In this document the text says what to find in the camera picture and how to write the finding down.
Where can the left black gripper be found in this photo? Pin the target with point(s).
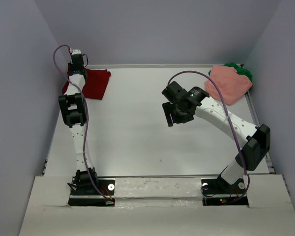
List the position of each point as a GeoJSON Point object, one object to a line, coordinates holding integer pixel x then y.
{"type": "Point", "coordinates": [69, 65]}

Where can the dark red t shirt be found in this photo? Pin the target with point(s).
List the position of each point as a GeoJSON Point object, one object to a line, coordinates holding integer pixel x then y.
{"type": "Point", "coordinates": [96, 83]}

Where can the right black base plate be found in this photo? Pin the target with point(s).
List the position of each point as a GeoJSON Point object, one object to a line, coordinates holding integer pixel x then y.
{"type": "Point", "coordinates": [223, 195]}

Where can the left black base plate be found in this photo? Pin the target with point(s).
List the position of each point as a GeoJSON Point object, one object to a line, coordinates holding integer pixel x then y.
{"type": "Point", "coordinates": [89, 197]}

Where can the green t shirt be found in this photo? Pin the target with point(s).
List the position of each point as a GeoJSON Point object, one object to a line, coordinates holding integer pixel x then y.
{"type": "Point", "coordinates": [240, 70]}

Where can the pink t shirt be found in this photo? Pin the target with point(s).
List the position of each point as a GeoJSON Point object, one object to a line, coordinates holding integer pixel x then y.
{"type": "Point", "coordinates": [231, 85]}

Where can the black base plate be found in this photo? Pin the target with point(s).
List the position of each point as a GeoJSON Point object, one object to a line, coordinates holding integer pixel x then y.
{"type": "Point", "coordinates": [89, 197]}
{"type": "Point", "coordinates": [223, 195]}

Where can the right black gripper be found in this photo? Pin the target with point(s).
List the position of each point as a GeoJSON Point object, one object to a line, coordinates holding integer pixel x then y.
{"type": "Point", "coordinates": [171, 117]}

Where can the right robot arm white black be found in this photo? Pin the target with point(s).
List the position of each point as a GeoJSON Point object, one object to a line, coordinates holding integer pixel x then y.
{"type": "Point", "coordinates": [253, 141]}

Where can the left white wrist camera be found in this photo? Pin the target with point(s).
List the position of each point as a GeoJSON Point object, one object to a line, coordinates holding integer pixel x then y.
{"type": "Point", "coordinates": [75, 52]}

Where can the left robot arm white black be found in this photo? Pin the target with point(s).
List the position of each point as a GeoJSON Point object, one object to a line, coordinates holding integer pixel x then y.
{"type": "Point", "coordinates": [74, 114]}

